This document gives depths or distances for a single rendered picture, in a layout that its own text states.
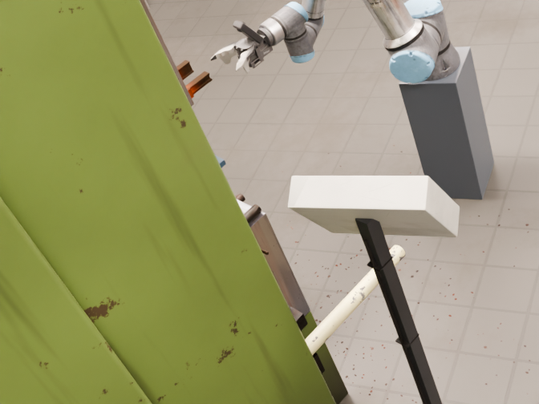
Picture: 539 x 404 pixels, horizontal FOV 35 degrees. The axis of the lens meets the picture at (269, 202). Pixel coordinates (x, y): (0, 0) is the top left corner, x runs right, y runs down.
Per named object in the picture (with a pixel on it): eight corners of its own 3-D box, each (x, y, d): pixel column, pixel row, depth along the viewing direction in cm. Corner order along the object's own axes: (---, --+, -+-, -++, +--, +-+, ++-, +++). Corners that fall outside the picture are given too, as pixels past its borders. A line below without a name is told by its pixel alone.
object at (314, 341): (395, 252, 262) (391, 240, 259) (409, 258, 258) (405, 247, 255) (299, 354, 246) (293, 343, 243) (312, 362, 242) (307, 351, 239)
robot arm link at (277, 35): (279, 21, 297) (262, 15, 304) (269, 29, 296) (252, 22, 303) (287, 42, 303) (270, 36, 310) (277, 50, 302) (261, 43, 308)
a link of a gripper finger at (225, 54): (215, 70, 303) (240, 62, 301) (209, 57, 299) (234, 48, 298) (215, 66, 305) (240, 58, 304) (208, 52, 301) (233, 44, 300)
